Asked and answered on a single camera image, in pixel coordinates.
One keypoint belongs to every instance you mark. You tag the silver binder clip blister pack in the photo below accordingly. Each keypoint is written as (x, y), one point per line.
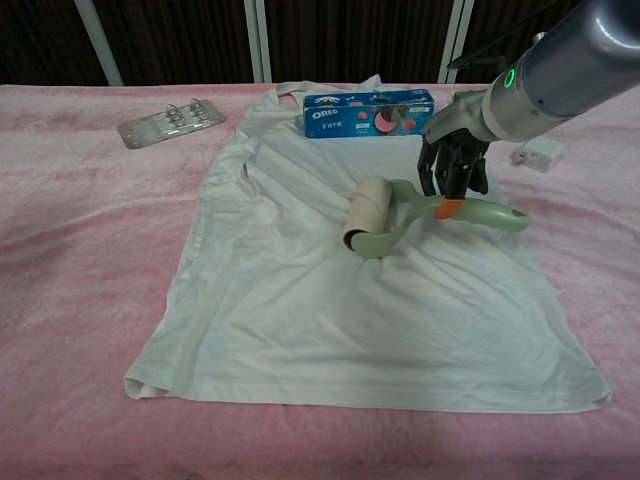
(170, 124)

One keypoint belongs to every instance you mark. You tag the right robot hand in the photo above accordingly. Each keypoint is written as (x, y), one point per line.
(457, 120)

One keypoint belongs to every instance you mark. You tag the white frame post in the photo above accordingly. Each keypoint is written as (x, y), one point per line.
(259, 40)
(456, 35)
(100, 40)

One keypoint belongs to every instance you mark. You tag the white power adapter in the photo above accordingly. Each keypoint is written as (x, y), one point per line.
(542, 152)

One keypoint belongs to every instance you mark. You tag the blue Oreo cookie box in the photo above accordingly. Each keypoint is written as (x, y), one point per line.
(345, 122)

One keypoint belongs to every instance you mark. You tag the green paper packet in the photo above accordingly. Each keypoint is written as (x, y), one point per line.
(465, 95)

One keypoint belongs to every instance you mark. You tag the white tank top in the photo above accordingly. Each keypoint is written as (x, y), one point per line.
(310, 320)

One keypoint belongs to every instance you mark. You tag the pink fleece blanket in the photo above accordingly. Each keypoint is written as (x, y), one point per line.
(75, 260)

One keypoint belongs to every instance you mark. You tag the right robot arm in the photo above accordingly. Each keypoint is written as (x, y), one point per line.
(555, 75)

